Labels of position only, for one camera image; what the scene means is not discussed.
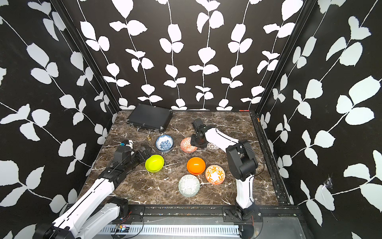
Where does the red patterned bowl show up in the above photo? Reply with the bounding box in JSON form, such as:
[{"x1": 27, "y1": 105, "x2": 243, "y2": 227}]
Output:
[{"x1": 180, "y1": 137, "x2": 198, "y2": 153}]

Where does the lime green bowl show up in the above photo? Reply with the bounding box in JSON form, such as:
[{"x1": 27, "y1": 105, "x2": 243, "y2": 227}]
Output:
[{"x1": 145, "y1": 154, "x2": 164, "y2": 173}]

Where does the blue floral bowl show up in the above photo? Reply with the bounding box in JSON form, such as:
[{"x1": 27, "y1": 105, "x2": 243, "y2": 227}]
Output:
[{"x1": 155, "y1": 134, "x2": 174, "y2": 153}]

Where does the orange leaf patterned bowl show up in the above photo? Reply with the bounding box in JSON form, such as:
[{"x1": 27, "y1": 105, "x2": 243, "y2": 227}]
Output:
[{"x1": 205, "y1": 165, "x2": 225, "y2": 185}]

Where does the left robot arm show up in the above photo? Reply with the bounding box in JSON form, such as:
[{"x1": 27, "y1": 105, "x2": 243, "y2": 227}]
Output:
[{"x1": 33, "y1": 140, "x2": 153, "y2": 239}]

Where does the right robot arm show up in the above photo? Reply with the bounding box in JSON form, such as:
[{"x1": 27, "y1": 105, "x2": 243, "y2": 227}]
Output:
[{"x1": 191, "y1": 118, "x2": 258, "y2": 217}]

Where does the orange plastic bowl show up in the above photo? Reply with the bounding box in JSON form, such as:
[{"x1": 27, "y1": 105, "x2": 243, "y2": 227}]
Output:
[{"x1": 187, "y1": 157, "x2": 206, "y2": 175}]

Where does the black hard carrying case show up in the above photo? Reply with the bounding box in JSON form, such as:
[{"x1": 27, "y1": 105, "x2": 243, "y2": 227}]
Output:
[{"x1": 127, "y1": 104, "x2": 173, "y2": 132}]

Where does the pale green patterned bowl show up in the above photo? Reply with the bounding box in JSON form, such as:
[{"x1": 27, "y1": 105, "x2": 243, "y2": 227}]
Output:
[{"x1": 178, "y1": 174, "x2": 200, "y2": 197}]

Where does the small circuit board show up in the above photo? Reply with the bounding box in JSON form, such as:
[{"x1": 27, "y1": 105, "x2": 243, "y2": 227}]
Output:
[{"x1": 115, "y1": 225, "x2": 130, "y2": 234}]

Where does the black front mounting rail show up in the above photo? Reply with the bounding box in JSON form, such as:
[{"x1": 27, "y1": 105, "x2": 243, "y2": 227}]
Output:
[{"x1": 110, "y1": 204, "x2": 305, "y2": 224}]

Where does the white perforated cable tray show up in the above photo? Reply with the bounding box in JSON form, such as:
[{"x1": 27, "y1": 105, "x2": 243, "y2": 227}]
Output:
[{"x1": 98, "y1": 225, "x2": 240, "y2": 237}]

